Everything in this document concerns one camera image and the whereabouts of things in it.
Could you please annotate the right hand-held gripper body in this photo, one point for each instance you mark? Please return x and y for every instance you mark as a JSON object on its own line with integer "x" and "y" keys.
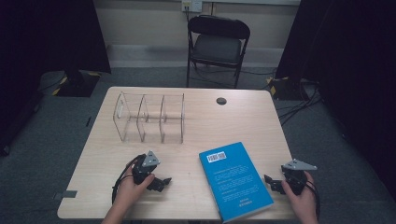
{"x": 295, "y": 180}

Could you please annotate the person's left hand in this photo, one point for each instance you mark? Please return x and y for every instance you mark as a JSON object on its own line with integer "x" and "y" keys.
{"x": 129, "y": 193}

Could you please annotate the dark curtain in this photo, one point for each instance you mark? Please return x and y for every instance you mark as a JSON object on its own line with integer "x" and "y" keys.
{"x": 351, "y": 77}
{"x": 46, "y": 46}

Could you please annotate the clear acrylic book rack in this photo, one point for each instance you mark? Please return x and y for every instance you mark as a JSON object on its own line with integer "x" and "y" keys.
{"x": 149, "y": 118}

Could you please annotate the black stand base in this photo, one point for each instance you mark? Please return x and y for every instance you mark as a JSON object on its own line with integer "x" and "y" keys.
{"x": 286, "y": 88}
{"x": 77, "y": 85}

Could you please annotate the person's right hand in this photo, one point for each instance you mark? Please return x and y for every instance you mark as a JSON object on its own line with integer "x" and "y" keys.
{"x": 303, "y": 203}

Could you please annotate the blue book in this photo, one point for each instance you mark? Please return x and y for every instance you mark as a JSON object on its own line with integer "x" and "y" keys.
{"x": 235, "y": 183}

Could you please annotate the grey floor tape strip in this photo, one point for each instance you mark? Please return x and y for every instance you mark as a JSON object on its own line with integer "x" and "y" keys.
{"x": 66, "y": 194}

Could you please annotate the black folding chair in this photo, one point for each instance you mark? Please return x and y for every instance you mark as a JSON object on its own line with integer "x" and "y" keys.
{"x": 218, "y": 46}

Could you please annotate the white wall outlet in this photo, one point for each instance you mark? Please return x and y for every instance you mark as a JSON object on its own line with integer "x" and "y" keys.
{"x": 192, "y": 5}

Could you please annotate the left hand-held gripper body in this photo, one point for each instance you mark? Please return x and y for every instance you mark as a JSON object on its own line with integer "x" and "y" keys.
{"x": 140, "y": 169}

